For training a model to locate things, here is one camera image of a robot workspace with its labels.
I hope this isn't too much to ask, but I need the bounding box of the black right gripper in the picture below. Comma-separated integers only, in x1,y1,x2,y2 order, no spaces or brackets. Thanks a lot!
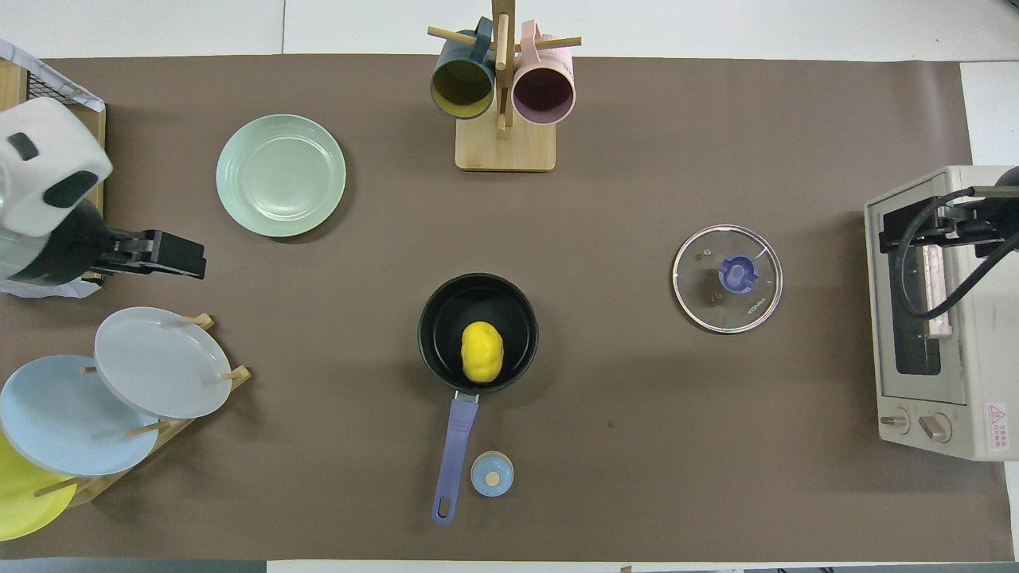
880,163,1019,257

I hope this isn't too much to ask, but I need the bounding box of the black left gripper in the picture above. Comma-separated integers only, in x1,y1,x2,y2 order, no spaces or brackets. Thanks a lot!
12,201,206,286

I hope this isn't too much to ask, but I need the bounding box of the glass lid blue knob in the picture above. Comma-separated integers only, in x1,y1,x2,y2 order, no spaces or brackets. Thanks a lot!
672,224,784,334

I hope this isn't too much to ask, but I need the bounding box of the yellow potato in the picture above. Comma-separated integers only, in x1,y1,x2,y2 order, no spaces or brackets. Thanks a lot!
461,321,506,384

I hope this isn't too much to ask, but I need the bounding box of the grey plate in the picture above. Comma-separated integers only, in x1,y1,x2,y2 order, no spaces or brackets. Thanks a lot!
94,306,234,420

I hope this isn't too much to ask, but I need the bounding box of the pale green plate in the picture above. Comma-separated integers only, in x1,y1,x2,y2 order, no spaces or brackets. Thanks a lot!
216,114,348,239

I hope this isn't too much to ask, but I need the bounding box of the light blue plate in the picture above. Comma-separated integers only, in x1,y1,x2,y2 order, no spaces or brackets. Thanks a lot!
0,354,160,478

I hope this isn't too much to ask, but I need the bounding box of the wooden plate rack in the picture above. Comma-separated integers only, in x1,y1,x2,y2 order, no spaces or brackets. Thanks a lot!
32,313,252,509

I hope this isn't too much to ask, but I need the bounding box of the yellow plate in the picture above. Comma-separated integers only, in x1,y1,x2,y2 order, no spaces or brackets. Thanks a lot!
0,430,78,542

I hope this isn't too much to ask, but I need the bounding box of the white crumpled plastic sheet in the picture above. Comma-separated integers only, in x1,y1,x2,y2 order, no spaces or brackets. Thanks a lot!
0,275,103,300
0,38,106,113

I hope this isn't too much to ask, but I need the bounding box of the beige toaster oven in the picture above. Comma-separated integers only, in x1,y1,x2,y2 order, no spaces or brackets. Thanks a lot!
864,165,1019,462

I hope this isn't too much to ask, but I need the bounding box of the wooden shelf unit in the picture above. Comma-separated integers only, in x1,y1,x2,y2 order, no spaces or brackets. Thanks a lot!
0,60,106,281

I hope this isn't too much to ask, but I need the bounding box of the dark teal mug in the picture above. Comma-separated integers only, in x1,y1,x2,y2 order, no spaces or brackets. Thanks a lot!
430,18,497,121

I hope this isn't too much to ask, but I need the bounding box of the wooden mug tree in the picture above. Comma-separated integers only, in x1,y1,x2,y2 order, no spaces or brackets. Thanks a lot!
428,0,583,173

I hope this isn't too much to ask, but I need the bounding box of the small blue round cap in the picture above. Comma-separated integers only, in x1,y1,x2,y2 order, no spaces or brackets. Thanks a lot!
470,450,515,498

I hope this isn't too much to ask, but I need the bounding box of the brown table mat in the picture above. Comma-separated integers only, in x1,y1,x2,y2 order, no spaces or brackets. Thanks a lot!
0,54,1016,562

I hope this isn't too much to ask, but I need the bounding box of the pink ribbed mug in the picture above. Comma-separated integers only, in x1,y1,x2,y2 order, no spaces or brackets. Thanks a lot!
512,20,576,126

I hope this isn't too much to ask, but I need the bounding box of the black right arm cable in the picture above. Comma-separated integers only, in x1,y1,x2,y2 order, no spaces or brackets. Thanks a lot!
900,185,1019,321

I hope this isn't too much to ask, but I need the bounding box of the black wire mesh frame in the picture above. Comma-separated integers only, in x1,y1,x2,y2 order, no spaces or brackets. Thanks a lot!
26,68,85,107

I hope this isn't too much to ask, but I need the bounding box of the black pot purple handle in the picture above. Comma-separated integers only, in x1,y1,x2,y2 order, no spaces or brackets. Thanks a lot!
417,273,540,526

